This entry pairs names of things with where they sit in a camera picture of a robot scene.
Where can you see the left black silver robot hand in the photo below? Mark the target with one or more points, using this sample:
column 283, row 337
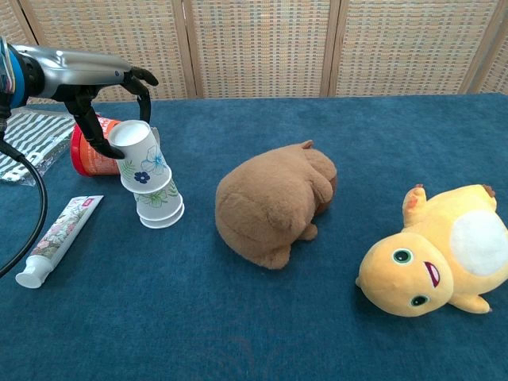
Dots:
column 79, row 71

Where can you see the paper cup large blue flower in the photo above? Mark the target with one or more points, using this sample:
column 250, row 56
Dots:
column 143, row 158

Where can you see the paper cup green flower print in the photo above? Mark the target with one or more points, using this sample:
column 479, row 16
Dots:
column 158, row 200

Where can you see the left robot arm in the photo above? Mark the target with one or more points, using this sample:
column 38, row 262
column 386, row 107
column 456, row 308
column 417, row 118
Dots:
column 14, row 75

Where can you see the red instant noodle cup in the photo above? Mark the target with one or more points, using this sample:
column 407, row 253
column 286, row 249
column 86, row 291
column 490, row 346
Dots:
column 89, row 160

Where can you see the paper cup small blue print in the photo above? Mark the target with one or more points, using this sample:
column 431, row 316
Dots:
column 162, row 223

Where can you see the striped cloth in plastic bag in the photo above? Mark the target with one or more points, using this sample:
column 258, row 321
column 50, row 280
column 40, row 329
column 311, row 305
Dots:
column 31, row 135

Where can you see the floral toothpaste tube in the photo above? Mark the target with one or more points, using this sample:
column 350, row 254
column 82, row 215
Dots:
column 59, row 234

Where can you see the woven rattan folding screen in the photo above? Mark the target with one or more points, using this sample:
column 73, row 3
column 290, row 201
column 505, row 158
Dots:
column 258, row 47

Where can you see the brown plush capybara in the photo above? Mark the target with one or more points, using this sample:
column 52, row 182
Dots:
column 270, row 202

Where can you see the blue table cloth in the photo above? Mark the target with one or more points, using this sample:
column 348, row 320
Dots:
column 254, row 337

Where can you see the yellow plush animal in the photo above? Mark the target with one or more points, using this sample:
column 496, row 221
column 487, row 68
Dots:
column 428, row 254

